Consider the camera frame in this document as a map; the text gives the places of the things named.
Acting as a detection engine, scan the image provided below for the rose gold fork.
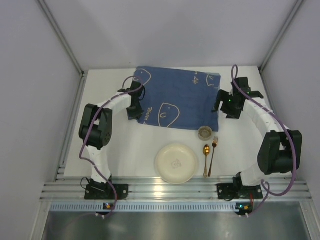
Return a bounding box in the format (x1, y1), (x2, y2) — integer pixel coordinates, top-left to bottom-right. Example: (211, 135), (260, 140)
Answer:
(208, 136), (219, 177)

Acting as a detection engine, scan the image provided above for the blue cloth placemat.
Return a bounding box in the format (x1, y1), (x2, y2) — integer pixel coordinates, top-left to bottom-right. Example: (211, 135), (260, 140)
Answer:
(133, 66), (221, 132)

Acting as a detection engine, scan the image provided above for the gold spoon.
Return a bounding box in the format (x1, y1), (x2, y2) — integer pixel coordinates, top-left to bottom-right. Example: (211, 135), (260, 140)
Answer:
(202, 144), (211, 178)

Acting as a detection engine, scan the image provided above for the cream round plate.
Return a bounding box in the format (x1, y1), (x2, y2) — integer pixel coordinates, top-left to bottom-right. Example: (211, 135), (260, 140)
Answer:
(154, 143), (199, 185)

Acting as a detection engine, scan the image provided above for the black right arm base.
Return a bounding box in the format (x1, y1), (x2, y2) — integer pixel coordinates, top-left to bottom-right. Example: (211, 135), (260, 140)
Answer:
(216, 174), (263, 201)

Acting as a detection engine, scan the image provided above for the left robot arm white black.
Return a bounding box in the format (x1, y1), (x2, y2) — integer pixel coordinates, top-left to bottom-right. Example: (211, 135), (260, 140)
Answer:
(78, 81), (146, 184)

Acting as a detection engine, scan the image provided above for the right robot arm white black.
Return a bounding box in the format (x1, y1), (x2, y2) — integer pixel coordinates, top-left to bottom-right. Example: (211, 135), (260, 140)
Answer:
(212, 77), (303, 187)

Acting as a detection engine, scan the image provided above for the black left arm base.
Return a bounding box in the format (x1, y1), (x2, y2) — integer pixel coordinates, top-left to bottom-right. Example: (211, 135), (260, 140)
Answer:
(80, 177), (129, 200)

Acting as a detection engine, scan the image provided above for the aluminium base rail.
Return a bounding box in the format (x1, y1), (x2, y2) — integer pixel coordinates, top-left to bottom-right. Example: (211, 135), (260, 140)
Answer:
(40, 176), (312, 202)

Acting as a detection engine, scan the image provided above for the right aluminium frame post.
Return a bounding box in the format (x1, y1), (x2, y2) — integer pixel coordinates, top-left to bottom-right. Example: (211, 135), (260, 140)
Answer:
(258, 0), (306, 74)

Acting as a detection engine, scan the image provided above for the aluminium frame post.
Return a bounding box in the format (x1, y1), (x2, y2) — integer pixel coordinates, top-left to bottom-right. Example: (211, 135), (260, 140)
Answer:
(258, 0), (306, 74)
(35, 0), (84, 76)

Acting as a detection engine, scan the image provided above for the perforated cable duct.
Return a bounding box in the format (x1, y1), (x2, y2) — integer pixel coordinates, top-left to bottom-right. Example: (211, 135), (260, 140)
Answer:
(50, 201), (250, 213)

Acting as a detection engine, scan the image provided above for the left aluminium frame post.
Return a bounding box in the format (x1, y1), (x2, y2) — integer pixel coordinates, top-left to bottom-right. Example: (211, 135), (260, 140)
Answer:
(35, 0), (84, 76)

